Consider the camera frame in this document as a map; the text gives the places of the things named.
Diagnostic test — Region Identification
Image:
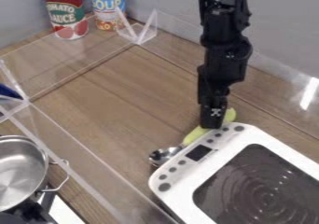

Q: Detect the black stove under pot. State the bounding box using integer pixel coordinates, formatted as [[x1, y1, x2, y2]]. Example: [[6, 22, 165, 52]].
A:
[[0, 192, 58, 224]]

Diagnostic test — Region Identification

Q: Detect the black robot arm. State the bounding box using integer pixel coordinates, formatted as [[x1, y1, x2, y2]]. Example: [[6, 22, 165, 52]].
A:
[[197, 0, 253, 129]]

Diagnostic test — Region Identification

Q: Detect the blue object at left edge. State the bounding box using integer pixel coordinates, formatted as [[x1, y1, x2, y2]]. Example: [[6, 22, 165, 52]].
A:
[[0, 83, 21, 99]]

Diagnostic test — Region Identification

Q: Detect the clear acrylic corner bracket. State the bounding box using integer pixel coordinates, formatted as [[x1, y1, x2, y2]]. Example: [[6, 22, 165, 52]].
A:
[[116, 7, 158, 46]]

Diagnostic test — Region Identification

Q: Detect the stainless steel pot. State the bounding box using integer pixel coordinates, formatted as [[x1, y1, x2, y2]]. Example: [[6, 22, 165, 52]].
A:
[[0, 135, 69, 212]]

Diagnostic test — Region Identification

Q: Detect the alphabet soup can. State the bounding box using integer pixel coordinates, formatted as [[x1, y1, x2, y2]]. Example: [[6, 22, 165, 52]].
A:
[[90, 0, 125, 31]]

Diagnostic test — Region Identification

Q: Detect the tomato sauce can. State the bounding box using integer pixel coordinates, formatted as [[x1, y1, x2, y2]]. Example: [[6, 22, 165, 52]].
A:
[[45, 0, 87, 40]]

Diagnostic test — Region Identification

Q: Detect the white and black stove top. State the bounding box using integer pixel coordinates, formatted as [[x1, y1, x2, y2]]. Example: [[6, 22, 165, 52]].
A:
[[148, 122, 319, 224]]

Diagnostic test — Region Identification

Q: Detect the green handled metal spoon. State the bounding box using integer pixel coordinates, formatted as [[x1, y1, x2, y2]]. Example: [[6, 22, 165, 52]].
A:
[[148, 107, 236, 168]]

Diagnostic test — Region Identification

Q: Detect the clear acrylic left bracket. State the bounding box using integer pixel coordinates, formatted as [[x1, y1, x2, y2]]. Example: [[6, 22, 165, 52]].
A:
[[0, 59, 27, 124]]

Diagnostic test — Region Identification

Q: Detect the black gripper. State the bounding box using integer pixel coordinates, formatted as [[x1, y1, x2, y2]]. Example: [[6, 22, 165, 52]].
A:
[[197, 40, 253, 129]]

